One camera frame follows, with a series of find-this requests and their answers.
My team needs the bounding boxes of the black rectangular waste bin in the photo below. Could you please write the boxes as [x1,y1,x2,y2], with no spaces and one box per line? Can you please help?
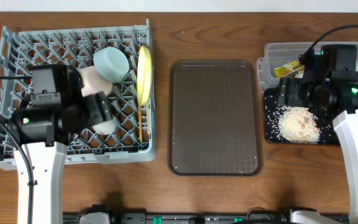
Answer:
[263,88,341,146]

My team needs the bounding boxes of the yellow round plate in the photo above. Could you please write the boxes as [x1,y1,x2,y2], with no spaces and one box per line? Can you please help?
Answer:
[137,46,153,105]

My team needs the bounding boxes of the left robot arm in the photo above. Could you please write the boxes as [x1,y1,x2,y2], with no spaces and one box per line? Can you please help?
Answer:
[7,65,113,223]

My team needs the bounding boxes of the clear plastic waste bin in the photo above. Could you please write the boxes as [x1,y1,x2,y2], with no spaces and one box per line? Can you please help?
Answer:
[257,42,358,93]

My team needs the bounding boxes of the dark brown serving tray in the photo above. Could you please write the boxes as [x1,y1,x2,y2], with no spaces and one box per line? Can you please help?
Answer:
[168,60,263,177]

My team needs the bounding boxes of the grey plastic dishwasher rack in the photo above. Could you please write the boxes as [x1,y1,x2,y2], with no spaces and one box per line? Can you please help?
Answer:
[0,24,157,170]

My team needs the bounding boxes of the green orange snack wrapper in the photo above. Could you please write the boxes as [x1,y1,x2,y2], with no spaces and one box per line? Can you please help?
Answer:
[273,61,304,78]

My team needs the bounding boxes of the food scraps in bowl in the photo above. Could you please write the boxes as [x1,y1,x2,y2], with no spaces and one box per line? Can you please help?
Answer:
[264,95,332,144]

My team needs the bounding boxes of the light blue bowl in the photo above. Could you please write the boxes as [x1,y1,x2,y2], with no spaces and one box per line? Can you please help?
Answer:
[93,47,129,83]

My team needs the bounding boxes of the white paper cup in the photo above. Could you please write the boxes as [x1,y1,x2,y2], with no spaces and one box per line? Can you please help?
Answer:
[89,119,117,135]

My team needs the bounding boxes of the pink small bowl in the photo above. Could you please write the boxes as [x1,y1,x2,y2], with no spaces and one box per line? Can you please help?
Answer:
[78,66,113,96]

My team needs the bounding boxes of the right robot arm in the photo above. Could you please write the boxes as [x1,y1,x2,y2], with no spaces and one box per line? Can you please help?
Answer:
[278,44,358,223]

